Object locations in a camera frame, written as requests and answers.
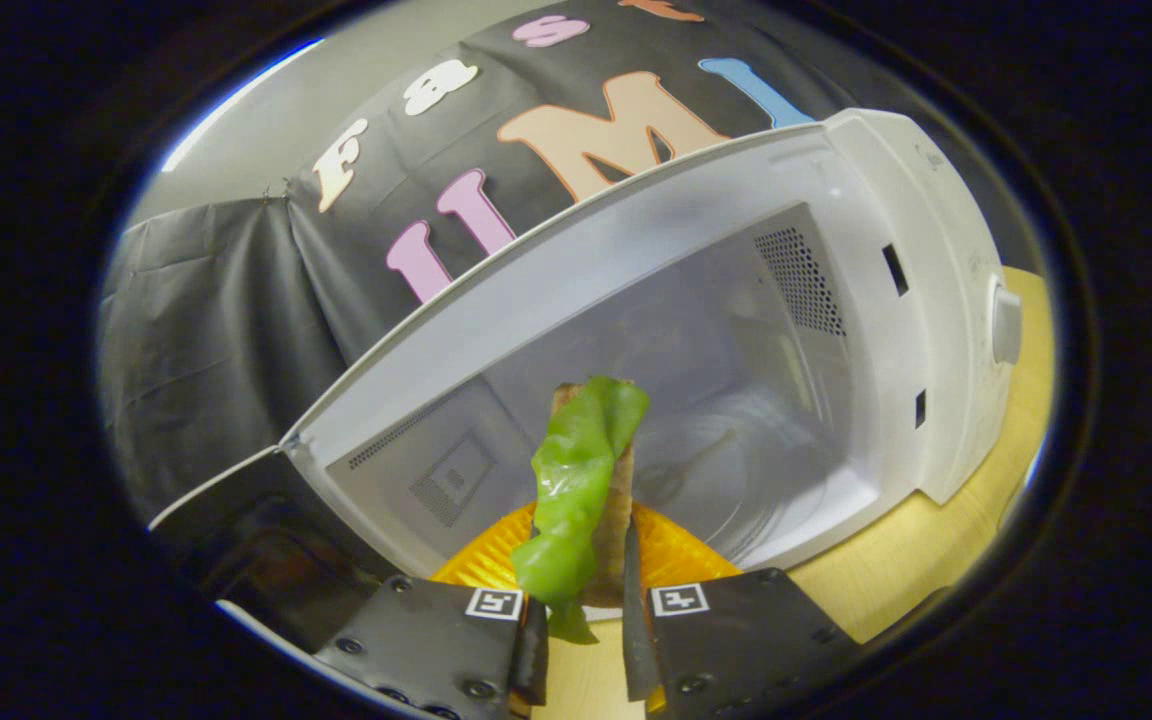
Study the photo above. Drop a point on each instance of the white microwave oven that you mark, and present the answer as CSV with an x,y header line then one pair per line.
x,y
636,250

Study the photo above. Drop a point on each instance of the bread slice with green lettuce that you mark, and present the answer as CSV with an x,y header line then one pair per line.
x,y
576,470

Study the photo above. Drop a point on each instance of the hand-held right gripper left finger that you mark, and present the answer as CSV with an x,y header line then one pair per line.
x,y
534,665

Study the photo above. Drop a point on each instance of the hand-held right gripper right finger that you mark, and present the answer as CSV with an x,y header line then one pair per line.
x,y
636,640

